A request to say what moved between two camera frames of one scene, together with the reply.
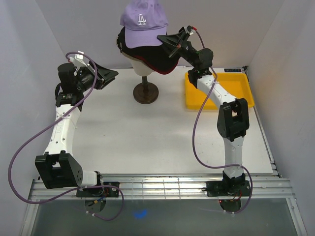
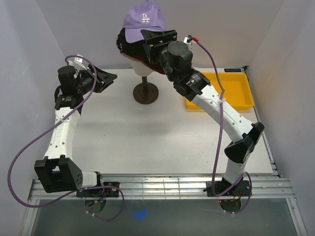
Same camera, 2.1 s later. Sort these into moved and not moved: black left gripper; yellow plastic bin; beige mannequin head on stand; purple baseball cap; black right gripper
Moved: black right gripper; purple baseball cap
Not moved: black left gripper; yellow plastic bin; beige mannequin head on stand
